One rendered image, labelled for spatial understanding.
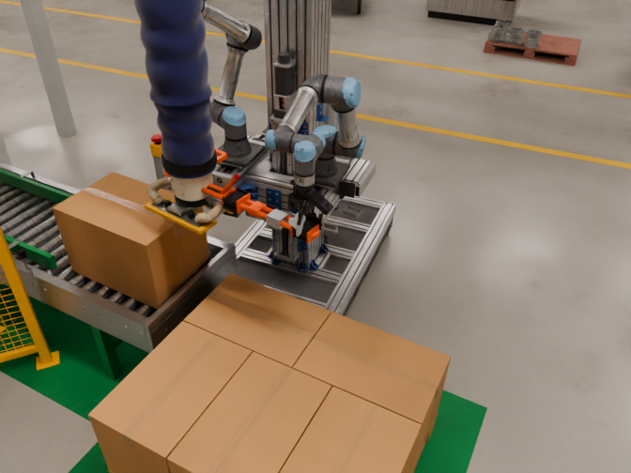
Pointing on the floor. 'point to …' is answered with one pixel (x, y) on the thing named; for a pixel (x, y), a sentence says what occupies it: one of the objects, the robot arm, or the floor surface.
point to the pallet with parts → (530, 43)
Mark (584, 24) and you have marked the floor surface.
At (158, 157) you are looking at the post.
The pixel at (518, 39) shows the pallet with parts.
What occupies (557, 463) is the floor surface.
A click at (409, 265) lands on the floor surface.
